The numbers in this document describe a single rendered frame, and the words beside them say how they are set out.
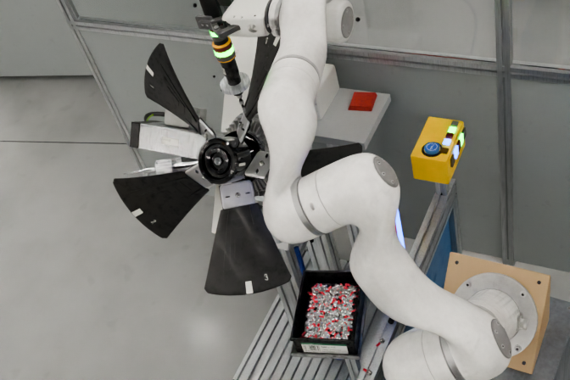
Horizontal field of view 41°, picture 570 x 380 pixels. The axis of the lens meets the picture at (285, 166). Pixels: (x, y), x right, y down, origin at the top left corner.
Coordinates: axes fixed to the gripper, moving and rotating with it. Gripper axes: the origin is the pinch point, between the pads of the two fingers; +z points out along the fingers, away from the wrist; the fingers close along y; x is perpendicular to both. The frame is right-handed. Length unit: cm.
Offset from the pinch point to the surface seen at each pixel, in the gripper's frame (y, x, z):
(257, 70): 16.0, -30.0, 5.0
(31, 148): 81, -165, 216
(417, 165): 21, -61, -33
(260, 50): 20.1, -26.7, 5.2
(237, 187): -5, -53, 7
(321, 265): 31, -134, 15
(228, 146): -2.6, -39.5, 6.5
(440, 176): 21, -64, -39
